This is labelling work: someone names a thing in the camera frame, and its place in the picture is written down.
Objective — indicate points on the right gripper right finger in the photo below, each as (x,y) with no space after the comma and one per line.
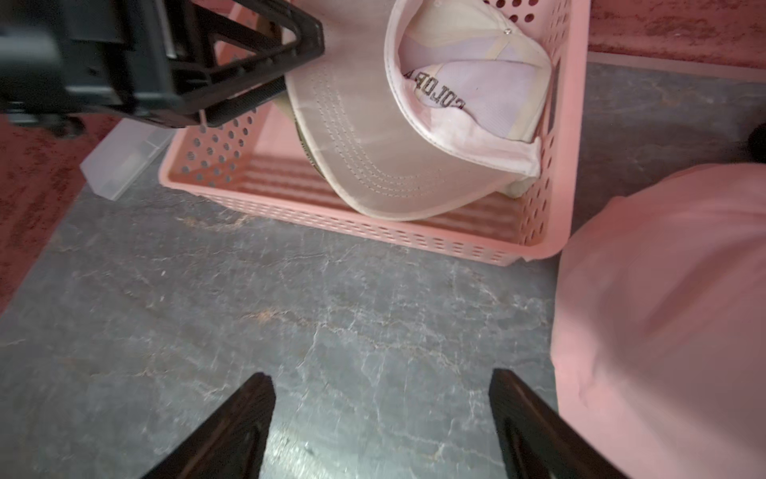
(535,442)

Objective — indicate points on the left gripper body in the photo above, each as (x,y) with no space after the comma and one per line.
(61,60)

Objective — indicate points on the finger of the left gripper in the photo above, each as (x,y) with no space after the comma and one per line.
(209,43)
(215,100)

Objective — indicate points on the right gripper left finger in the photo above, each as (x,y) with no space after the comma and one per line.
(231,443)

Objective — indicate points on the pink baseball cap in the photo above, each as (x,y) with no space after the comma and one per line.
(658,338)

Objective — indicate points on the cream baseball cap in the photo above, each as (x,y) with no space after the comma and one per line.
(417,108)

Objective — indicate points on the pink perforated plastic basket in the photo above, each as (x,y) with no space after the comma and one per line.
(255,164)

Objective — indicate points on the clear plastic box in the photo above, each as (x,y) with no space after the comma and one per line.
(116,163)

